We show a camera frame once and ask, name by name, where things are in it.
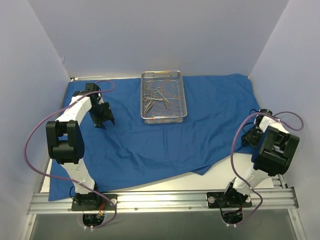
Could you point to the aluminium rail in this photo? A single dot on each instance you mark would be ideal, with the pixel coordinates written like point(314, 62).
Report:
point(162, 201)
point(278, 182)

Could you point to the front aluminium rail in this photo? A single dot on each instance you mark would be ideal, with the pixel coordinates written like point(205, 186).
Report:
point(162, 201)

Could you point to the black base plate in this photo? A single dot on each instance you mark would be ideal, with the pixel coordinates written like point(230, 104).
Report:
point(93, 202)
point(223, 200)

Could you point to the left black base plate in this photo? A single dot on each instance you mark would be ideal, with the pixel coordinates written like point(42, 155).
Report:
point(93, 202)

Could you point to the wire mesh instrument tray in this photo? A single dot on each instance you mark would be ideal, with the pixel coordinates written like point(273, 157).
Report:
point(172, 86)

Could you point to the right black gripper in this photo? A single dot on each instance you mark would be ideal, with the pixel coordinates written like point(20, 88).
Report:
point(250, 136)

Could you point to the steel surgical scissors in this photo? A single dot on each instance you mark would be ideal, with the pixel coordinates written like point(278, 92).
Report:
point(151, 94)

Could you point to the right aluminium rail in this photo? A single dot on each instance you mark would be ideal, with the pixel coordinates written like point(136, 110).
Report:
point(278, 182)

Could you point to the steel forceps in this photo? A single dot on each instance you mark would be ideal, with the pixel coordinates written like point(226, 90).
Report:
point(148, 105)

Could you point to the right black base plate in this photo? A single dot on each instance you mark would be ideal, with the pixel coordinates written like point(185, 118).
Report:
point(223, 200)

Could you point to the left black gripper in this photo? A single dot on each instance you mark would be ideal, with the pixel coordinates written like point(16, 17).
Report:
point(102, 115)

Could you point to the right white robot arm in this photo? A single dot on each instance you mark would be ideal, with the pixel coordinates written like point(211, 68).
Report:
point(273, 147)

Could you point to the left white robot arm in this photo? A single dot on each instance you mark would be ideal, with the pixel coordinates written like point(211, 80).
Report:
point(65, 141)

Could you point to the blue surgical drape cloth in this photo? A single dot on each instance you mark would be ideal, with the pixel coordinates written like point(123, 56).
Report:
point(129, 152)

